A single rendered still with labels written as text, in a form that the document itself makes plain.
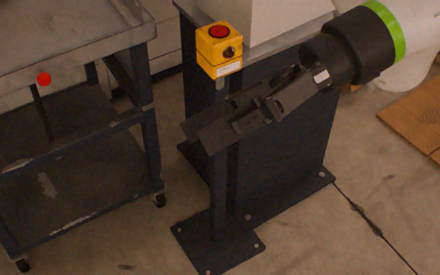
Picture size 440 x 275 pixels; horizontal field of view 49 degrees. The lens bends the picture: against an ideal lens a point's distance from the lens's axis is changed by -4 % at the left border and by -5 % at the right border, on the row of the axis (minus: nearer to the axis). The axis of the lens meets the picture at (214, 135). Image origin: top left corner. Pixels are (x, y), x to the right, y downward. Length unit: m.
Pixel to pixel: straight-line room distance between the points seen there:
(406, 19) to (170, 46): 1.70
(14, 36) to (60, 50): 0.15
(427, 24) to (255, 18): 0.68
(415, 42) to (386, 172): 1.46
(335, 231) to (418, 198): 0.38
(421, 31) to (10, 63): 0.91
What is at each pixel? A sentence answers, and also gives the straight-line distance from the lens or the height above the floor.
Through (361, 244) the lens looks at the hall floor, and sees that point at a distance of 1.88.
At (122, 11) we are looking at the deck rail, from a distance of 1.32.
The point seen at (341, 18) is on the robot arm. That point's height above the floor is 1.21.
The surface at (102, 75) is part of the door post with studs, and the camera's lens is 2.21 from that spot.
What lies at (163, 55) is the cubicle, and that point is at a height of 0.15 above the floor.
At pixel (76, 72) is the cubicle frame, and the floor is 0.22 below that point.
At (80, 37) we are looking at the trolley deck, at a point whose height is 0.85.
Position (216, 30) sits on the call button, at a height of 0.91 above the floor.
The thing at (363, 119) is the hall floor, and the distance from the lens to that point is 2.27.
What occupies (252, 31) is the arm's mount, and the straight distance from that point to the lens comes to 1.30.
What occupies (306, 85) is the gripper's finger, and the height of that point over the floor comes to 1.20.
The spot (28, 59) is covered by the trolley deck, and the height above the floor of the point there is 0.85.
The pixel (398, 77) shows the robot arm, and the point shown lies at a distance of 0.78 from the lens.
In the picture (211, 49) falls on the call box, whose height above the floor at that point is 0.89.
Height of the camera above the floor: 1.57
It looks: 48 degrees down
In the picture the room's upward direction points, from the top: straight up
